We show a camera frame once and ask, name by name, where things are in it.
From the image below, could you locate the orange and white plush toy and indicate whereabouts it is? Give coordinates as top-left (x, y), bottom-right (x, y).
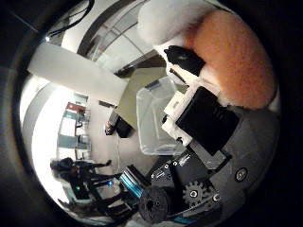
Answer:
top-left (137, 0), bottom-right (278, 111)

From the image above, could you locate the clear plastic container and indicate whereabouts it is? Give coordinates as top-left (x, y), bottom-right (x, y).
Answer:
top-left (135, 76), bottom-right (187, 156)

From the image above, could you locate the black cable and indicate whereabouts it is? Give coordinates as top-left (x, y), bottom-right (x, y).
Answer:
top-left (46, 0), bottom-right (96, 40)

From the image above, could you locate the white flat board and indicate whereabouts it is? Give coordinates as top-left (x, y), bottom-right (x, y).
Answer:
top-left (27, 42), bottom-right (129, 106)

